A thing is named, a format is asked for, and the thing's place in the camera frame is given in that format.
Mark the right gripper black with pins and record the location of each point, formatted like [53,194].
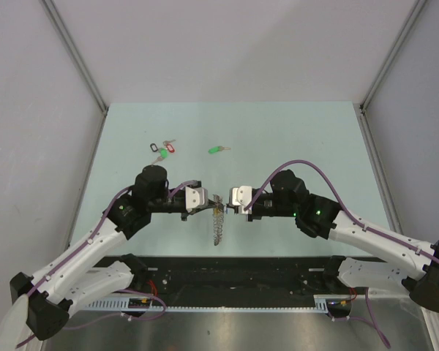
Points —
[252,216]

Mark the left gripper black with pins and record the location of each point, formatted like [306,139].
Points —
[210,204]

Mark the metal disc with keyrings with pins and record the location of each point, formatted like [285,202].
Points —
[218,219]

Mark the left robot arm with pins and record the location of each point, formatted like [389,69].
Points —
[57,291]

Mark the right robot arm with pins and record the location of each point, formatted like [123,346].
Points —
[403,265]

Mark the key with green tag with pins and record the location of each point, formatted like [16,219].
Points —
[217,149]

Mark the key with light-green tag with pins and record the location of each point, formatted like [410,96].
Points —
[162,155]

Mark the key with red tag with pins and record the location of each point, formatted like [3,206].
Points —
[168,144]

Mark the front aluminium crossbar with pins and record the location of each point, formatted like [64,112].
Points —
[388,292]

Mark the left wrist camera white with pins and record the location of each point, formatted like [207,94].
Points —
[195,195]

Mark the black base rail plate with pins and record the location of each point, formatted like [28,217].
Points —
[242,281]

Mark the white slotted cable duct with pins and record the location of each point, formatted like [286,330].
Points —
[136,304]

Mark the right aluminium side rail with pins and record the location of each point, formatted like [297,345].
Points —
[379,172]

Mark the left aluminium frame post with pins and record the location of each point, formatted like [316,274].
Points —
[77,59]

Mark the aluminium frame post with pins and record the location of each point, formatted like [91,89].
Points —
[77,59]
[401,38]

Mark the right aluminium frame post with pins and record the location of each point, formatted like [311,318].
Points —
[401,38]

